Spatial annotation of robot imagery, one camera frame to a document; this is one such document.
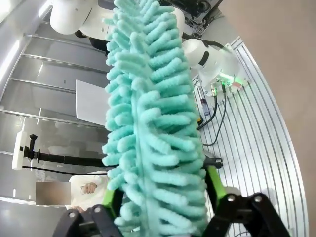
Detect teal chenille duster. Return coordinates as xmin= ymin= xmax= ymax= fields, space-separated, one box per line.
xmin=101 ymin=0 xmax=210 ymax=237

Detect short black base cable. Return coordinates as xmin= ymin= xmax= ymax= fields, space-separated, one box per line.
xmin=197 ymin=95 xmax=218 ymax=129

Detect hand of person in white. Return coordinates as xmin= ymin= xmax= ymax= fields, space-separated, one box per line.
xmin=81 ymin=182 xmax=97 ymax=195

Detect white flat panel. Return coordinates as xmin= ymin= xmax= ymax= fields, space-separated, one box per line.
xmin=75 ymin=79 xmax=107 ymax=126

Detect long black base cable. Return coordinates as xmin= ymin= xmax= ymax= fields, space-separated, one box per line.
xmin=202 ymin=83 xmax=227 ymax=147

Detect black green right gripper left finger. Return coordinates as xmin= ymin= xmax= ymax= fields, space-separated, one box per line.
xmin=53 ymin=189 xmax=124 ymax=237

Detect black electronics box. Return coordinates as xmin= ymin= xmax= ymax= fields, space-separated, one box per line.
xmin=160 ymin=0 xmax=224 ymax=19

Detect person in white clothes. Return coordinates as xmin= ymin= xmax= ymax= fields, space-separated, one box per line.
xmin=36 ymin=174 xmax=109 ymax=213

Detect aluminium slotted base plate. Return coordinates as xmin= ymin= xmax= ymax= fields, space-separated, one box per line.
xmin=192 ymin=36 xmax=309 ymax=237

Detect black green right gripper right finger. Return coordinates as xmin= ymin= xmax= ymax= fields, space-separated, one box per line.
xmin=203 ymin=165 xmax=291 ymax=237

